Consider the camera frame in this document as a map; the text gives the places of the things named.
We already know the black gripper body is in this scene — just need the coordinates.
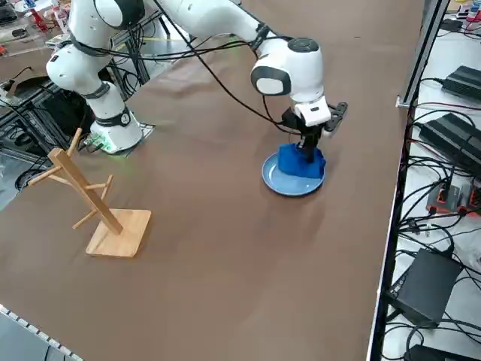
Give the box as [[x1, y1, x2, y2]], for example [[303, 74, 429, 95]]
[[300, 122, 326, 139]]

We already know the blue cloth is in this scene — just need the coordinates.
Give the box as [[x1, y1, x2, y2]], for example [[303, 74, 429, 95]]
[[277, 142, 327, 180]]

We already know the blue plastic plate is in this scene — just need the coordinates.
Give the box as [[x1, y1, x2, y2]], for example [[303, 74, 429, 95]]
[[262, 152, 327, 198]]

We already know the large black power brick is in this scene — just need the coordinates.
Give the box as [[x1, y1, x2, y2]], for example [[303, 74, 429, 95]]
[[418, 112, 481, 177]]

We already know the flat black power brick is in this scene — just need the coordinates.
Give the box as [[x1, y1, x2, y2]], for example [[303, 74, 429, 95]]
[[441, 65, 481, 101]]

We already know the orange grey device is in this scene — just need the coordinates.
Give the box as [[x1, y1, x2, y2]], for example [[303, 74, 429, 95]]
[[426, 179, 464, 214], [460, 179, 481, 218]]

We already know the small black device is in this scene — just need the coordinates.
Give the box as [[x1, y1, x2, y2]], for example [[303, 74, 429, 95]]
[[441, 17, 464, 33]]

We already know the black box device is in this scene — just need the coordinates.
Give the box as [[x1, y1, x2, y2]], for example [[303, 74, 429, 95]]
[[388, 247, 464, 329]]

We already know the small green circuit board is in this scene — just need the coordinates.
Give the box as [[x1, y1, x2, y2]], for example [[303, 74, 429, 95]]
[[83, 135, 108, 153]]

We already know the wooden cup rack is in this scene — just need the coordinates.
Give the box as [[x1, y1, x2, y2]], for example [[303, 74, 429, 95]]
[[28, 127, 153, 259]]

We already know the red clamp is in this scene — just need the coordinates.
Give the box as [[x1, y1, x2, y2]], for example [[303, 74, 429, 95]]
[[32, 8, 48, 31]]

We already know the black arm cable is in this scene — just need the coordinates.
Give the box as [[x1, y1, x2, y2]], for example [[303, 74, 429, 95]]
[[152, 0, 301, 136]]

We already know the aluminium profile post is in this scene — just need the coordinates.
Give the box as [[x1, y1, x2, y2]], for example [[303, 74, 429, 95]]
[[396, 0, 452, 110]]

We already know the white slotted cable duct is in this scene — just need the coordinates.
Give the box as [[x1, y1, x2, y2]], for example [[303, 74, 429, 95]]
[[0, 302, 82, 361]]

